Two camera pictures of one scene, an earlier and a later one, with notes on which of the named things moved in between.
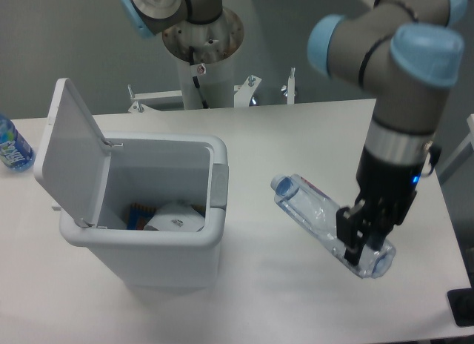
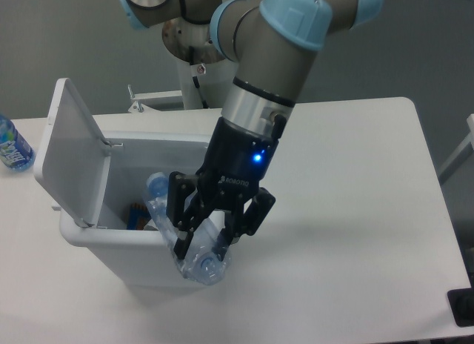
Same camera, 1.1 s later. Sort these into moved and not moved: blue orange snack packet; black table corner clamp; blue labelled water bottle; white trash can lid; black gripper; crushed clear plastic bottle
Moved: black gripper; crushed clear plastic bottle
Not moved: blue orange snack packet; white trash can lid; black table corner clamp; blue labelled water bottle
